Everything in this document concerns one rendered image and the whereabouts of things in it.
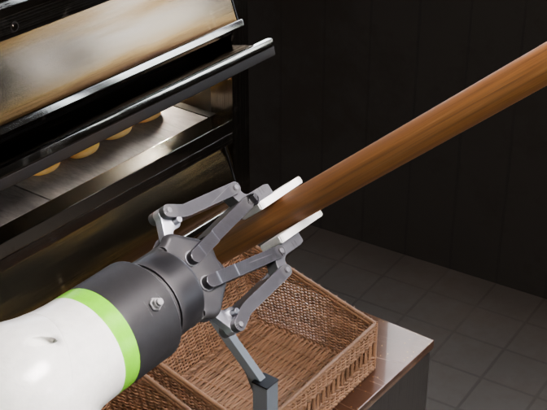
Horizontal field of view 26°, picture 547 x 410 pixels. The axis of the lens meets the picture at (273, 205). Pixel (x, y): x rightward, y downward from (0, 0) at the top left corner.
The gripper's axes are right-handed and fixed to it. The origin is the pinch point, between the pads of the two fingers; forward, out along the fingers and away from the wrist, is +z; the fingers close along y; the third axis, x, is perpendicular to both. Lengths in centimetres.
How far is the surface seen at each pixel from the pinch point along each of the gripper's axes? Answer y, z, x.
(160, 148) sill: -23, 123, -143
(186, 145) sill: -20, 129, -140
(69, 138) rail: -31, 76, -114
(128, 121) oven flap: -29, 93, -115
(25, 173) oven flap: -29, 63, -116
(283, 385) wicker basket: 47, 124, -153
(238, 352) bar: 26, 84, -114
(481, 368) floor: 96, 236, -185
